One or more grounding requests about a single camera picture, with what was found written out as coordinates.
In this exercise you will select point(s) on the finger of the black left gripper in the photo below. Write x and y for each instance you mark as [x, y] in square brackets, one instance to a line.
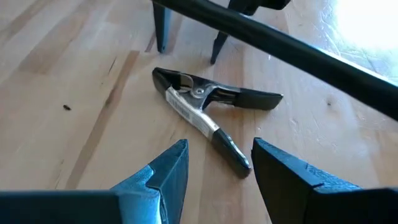
[218, 46]
[161, 31]

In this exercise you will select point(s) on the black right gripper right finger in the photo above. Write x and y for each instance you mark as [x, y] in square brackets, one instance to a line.
[280, 180]

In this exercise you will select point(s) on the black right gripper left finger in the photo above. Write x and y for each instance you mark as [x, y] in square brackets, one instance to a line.
[171, 177]

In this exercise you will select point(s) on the small clear and black box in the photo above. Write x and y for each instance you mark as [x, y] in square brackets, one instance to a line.
[192, 115]

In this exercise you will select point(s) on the tiny black debris piece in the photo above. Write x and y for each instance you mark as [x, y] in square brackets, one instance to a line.
[66, 107]

